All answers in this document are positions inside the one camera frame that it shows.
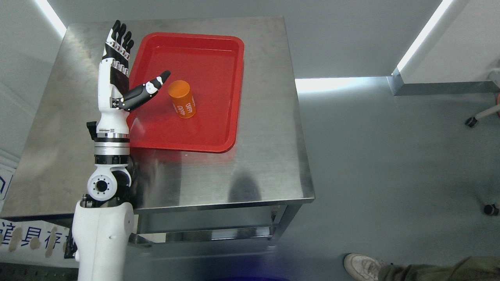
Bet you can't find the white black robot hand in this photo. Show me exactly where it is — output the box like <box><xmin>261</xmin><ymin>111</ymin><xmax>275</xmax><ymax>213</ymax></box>
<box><xmin>95</xmin><ymin>20</ymin><xmax>171</xmax><ymax>138</ymax></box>

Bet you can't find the orange cylindrical capacitor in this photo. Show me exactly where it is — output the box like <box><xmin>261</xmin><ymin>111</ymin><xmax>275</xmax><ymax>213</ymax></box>
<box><xmin>168</xmin><ymin>80</ymin><xmax>196</xmax><ymax>119</ymax></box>

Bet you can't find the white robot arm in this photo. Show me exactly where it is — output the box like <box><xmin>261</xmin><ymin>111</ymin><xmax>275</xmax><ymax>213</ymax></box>
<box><xmin>65</xmin><ymin>121</ymin><xmax>134</xmax><ymax>281</ymax></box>

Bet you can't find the red plastic tray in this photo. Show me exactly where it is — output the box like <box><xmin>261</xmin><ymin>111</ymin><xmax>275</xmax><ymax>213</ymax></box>
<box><xmin>127</xmin><ymin>32</ymin><xmax>245</xmax><ymax>153</ymax></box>

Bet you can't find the stainless steel table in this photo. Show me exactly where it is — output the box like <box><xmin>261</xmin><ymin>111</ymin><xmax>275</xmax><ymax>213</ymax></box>
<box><xmin>1</xmin><ymin>16</ymin><xmax>315</xmax><ymax>242</ymax></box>

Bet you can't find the blue white floor sign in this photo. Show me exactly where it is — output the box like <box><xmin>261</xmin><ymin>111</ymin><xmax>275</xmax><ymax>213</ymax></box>
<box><xmin>0</xmin><ymin>164</ymin><xmax>78</xmax><ymax>268</ymax></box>

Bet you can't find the white sneaker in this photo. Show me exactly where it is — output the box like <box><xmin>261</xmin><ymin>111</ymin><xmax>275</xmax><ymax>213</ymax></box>
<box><xmin>343</xmin><ymin>254</ymin><xmax>386</xmax><ymax>281</ymax></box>

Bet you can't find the chair caster leg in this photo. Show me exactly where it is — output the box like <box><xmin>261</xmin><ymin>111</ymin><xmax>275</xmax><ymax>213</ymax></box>
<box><xmin>464</xmin><ymin>104</ymin><xmax>500</xmax><ymax>128</ymax></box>

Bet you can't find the black caster wheel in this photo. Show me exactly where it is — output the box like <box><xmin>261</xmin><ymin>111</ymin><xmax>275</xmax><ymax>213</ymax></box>
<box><xmin>483</xmin><ymin>203</ymin><xmax>500</xmax><ymax>216</ymax></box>

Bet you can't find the olive trouser leg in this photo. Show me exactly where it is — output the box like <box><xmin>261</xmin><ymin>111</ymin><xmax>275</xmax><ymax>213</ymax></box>
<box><xmin>378</xmin><ymin>256</ymin><xmax>500</xmax><ymax>281</ymax></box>

